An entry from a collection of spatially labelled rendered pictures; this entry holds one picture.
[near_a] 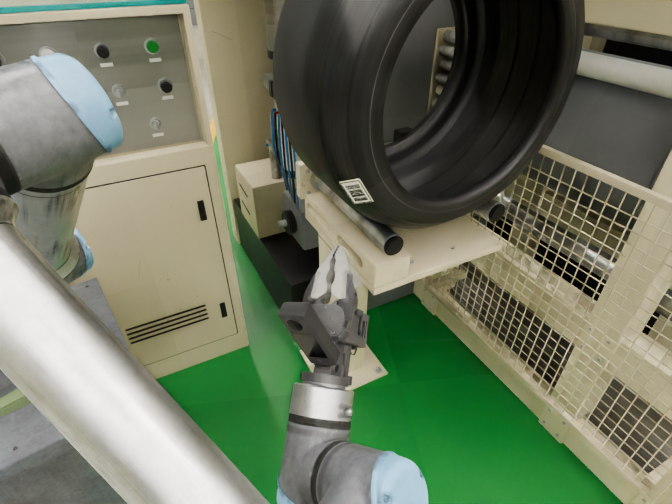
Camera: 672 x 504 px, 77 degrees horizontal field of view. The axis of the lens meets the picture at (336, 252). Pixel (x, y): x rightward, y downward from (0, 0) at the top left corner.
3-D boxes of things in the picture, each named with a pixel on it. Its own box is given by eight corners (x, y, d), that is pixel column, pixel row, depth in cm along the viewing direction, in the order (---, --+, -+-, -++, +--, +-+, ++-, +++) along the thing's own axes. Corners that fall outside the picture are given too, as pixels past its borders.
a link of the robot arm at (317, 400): (276, 411, 61) (334, 422, 56) (282, 375, 62) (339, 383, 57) (310, 412, 68) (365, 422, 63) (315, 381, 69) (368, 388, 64)
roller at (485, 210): (399, 158, 120) (411, 146, 120) (406, 168, 123) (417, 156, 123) (488, 216, 95) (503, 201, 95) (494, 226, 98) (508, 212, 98)
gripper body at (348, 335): (331, 310, 73) (320, 383, 69) (303, 298, 66) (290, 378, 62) (371, 311, 69) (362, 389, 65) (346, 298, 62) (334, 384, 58)
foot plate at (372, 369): (299, 351, 179) (299, 348, 178) (354, 330, 189) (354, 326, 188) (327, 401, 160) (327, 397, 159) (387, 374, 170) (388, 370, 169)
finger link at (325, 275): (337, 256, 74) (329, 308, 71) (319, 244, 69) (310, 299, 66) (352, 255, 72) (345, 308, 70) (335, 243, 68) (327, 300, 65)
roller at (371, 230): (309, 178, 110) (322, 166, 109) (318, 189, 113) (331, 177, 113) (382, 248, 85) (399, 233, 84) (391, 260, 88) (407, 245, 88)
